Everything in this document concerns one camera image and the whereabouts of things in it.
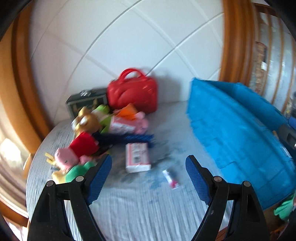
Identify green plush in crate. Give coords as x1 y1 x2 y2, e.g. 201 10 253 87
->
273 193 295 221

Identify red dress pig plush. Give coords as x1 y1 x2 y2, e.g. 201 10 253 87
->
54 132 99 170

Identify yellow snowball maker tongs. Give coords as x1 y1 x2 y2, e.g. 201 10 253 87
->
45 153 60 172

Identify middle pink tissue pack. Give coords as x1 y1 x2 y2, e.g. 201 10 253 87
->
125 143 151 173

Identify blue plastic storage crate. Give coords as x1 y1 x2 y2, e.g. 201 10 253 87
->
187 78 295 209

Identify red bear-shaped plastic case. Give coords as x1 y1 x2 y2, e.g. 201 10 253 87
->
107 68 158 114

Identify white striped table cloth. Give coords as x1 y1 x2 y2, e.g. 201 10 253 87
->
26 100 232 241

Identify rolled patterned carpet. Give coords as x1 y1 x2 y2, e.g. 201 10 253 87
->
249 41 267 94

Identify brown teddy bear plush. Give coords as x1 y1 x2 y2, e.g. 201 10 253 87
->
71 106 102 137

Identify pink tissue pack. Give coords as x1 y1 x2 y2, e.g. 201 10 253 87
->
125 143 151 173
109 116 136 135

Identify pink white ointment tube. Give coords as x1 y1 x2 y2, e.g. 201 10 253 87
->
162 169 179 189

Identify green turtle plush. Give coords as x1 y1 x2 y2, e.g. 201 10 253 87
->
65 162 95 182

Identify dark green gift box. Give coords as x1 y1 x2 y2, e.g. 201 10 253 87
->
66 88 108 120

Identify small yellow chick plush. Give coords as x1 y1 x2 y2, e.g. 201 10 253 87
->
52 170 67 184

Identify back pink tissue pack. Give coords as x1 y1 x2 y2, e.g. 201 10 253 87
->
109 116 136 135

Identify green white frog plush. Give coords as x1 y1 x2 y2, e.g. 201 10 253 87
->
92 104 112 133

